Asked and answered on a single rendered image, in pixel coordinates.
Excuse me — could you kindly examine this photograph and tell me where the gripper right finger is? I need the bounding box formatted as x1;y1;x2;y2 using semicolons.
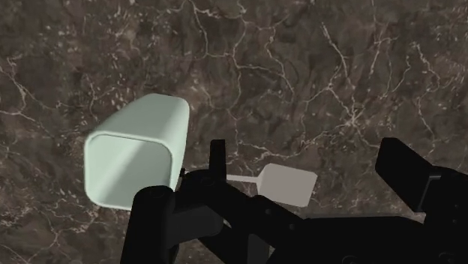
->
374;136;468;264

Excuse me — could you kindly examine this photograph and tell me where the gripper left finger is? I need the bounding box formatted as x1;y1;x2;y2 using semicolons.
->
119;139;305;264

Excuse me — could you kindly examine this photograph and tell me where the pale green square cup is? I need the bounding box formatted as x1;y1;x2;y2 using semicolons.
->
82;92;191;212

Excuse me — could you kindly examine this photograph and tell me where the grey flat spatula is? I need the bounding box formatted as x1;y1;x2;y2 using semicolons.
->
181;163;318;209

